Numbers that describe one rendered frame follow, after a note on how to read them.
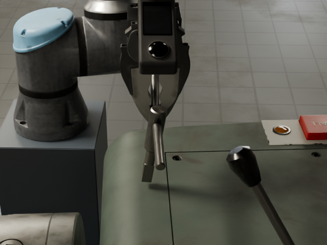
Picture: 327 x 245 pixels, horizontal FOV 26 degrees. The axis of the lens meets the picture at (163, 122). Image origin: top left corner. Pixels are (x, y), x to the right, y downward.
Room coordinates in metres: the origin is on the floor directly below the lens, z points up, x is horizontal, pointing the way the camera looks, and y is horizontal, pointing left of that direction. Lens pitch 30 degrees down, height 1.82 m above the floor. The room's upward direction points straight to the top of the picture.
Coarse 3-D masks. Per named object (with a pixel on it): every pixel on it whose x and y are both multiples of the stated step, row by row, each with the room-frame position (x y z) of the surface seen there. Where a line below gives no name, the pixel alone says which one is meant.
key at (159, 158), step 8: (152, 80) 0.89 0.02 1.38; (152, 88) 0.88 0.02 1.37; (152, 96) 0.86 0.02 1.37; (152, 104) 0.85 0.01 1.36; (152, 128) 0.79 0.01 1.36; (160, 128) 0.79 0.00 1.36; (160, 136) 0.77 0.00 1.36; (160, 144) 0.75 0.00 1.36; (160, 152) 0.73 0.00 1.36; (160, 160) 0.71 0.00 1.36; (160, 168) 0.71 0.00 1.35
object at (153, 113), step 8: (152, 112) 0.80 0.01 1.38; (160, 112) 0.80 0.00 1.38; (152, 120) 0.80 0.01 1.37; (160, 120) 0.80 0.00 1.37; (152, 136) 0.80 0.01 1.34; (144, 144) 0.81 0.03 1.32; (152, 144) 0.80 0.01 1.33; (152, 152) 0.80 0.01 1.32; (144, 160) 0.81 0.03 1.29; (152, 160) 0.80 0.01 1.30; (144, 168) 0.80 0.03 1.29; (152, 168) 0.80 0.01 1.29; (144, 176) 0.80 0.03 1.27
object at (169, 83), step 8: (160, 80) 0.84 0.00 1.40; (168, 80) 0.84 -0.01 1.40; (176, 80) 0.84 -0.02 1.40; (168, 88) 0.84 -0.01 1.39; (176, 88) 0.84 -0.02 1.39; (160, 96) 0.84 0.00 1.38; (168, 96) 0.84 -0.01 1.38; (176, 96) 0.84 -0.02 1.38; (160, 104) 0.85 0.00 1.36; (168, 104) 0.84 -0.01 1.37; (168, 112) 0.85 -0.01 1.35
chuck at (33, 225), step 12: (0, 216) 0.78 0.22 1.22; (12, 216) 0.78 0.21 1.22; (24, 216) 0.78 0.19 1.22; (36, 216) 0.78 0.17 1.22; (48, 216) 0.78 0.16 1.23; (0, 228) 0.74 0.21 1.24; (12, 228) 0.74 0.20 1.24; (24, 228) 0.74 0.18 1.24; (36, 228) 0.74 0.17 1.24; (48, 228) 0.74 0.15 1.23; (0, 240) 0.71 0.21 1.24; (24, 240) 0.71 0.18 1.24; (36, 240) 0.71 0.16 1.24
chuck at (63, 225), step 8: (56, 216) 0.78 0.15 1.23; (64, 216) 0.78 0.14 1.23; (72, 216) 0.78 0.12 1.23; (80, 216) 0.82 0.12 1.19; (56, 224) 0.75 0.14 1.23; (64, 224) 0.75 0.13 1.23; (72, 224) 0.75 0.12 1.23; (80, 224) 0.81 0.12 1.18; (48, 232) 0.73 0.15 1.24; (56, 232) 0.73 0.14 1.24; (64, 232) 0.73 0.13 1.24; (72, 232) 0.73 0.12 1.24; (80, 232) 0.80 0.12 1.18; (48, 240) 0.71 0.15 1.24; (56, 240) 0.71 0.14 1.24; (64, 240) 0.71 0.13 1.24; (72, 240) 0.71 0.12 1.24; (80, 240) 0.80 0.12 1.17
